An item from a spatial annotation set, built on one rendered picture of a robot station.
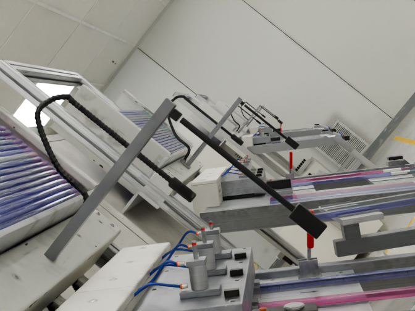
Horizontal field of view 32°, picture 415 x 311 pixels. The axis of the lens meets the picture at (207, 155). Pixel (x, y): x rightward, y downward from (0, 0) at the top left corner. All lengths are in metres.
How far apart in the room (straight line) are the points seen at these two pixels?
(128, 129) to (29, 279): 1.27
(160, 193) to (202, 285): 1.06
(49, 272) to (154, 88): 7.83
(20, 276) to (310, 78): 7.85
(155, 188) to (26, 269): 1.09
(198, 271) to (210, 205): 1.28
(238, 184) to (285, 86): 6.34
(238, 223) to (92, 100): 0.55
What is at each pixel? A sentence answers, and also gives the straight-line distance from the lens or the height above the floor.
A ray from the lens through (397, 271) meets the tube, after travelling 1.13.
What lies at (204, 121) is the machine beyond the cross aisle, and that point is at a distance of 5.49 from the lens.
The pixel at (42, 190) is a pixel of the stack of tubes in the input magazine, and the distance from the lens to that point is 1.07.
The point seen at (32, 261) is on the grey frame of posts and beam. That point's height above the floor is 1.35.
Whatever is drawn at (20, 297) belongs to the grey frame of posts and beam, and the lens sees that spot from 0.82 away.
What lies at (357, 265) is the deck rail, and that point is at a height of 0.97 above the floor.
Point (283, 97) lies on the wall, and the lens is 8.59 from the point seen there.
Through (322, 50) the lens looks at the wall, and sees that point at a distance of 8.63.
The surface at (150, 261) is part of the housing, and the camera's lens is 1.06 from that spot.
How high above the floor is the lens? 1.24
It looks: 2 degrees up
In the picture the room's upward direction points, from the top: 51 degrees counter-clockwise
